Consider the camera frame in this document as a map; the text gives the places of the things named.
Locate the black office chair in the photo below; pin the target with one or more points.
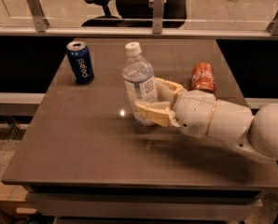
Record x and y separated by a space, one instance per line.
138 13

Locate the red Coca-Cola can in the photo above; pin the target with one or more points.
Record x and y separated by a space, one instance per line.
203 77

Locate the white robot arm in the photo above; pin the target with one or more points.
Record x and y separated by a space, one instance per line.
254 135

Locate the left metal glass bracket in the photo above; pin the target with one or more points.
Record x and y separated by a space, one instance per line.
40 21

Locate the blue Pepsi can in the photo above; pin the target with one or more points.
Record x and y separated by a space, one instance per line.
79 58

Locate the clear blue-label plastic bottle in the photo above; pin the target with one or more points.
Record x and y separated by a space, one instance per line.
139 79

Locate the middle metal glass bracket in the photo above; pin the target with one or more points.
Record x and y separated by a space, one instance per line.
158 7

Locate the wooden box under table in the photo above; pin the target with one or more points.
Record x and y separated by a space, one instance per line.
13 203

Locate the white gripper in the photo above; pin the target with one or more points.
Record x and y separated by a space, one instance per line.
195 112

